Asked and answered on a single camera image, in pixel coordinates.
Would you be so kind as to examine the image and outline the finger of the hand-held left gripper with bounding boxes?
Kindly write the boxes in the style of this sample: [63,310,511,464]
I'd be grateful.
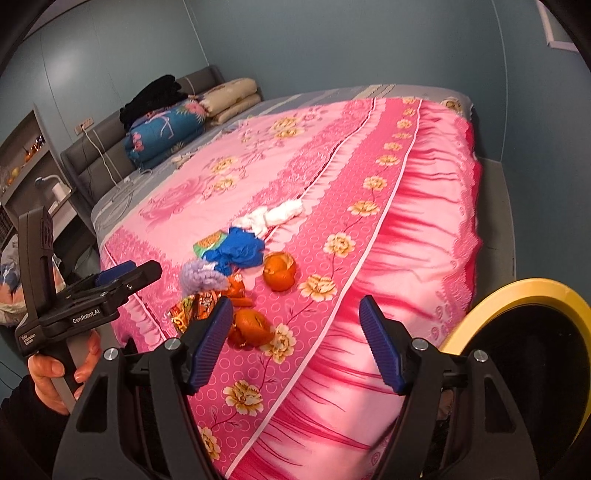
[69,260,163,303]
[60,260,138,299]

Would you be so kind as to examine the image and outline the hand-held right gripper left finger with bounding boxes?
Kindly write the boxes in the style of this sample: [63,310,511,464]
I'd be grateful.
[54,296,236,480]

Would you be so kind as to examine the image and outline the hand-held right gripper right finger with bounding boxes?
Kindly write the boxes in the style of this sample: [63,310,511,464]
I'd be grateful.
[359,295,541,480]

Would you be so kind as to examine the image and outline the shiny colourful foil wrapper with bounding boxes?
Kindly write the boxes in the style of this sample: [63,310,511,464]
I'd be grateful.
[170,291,222,337]

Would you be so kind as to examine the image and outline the small orange peel pieces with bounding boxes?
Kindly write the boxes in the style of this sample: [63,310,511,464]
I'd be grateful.
[225,276,256,308]

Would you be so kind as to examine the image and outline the white foam fruit net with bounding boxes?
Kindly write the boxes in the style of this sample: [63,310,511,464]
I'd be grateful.
[179,258,228,296]

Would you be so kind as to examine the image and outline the white tissue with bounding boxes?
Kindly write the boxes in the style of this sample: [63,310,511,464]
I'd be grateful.
[239,207,280,237]
[272,198,306,223]

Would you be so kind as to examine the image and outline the yellow-rimmed black waste bin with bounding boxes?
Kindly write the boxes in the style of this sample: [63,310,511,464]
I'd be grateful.
[438,277,591,448]

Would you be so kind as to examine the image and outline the person's left forearm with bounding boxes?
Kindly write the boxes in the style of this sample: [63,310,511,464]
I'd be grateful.
[0,374,70,480]

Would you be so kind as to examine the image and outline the person's left hand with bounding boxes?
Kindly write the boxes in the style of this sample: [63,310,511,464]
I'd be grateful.
[28,330,102,415]

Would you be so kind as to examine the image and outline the patterned cloth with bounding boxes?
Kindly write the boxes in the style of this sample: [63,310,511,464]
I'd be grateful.
[0,244,28,324]

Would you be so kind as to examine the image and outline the green snack wrapper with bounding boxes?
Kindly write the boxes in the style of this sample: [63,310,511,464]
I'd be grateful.
[193,232,228,258]

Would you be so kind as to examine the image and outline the white desk lamp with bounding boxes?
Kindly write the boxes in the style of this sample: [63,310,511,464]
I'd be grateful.
[34,175,75,206]

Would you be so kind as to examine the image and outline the grey upholstered headboard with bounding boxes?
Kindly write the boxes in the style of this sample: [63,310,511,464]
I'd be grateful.
[60,65,227,204]

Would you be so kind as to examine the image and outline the row of small shelf ornaments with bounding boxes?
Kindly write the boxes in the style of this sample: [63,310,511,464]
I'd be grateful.
[0,134,47,185]

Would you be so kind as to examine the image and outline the blue floral folded quilt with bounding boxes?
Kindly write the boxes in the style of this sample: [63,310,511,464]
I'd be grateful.
[124,99,208,171]

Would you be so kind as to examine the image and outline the pink floral blanket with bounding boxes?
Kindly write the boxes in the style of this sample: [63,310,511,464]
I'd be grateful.
[99,95,483,480]

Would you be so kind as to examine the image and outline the black clothing pile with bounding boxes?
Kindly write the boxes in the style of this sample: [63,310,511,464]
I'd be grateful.
[119,75,190,132]

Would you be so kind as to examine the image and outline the beige floral folded quilt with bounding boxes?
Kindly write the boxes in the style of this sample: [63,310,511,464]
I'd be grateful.
[199,78,264,124]

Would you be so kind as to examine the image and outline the white wall shelf unit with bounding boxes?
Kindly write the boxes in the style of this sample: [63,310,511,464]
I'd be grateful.
[0,106,63,259]

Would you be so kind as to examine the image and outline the white charging cable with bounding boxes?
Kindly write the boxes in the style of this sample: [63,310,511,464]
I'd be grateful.
[83,129,153,217]

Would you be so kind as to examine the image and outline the window with grey frame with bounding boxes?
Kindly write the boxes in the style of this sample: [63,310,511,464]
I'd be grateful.
[536,0,580,49]

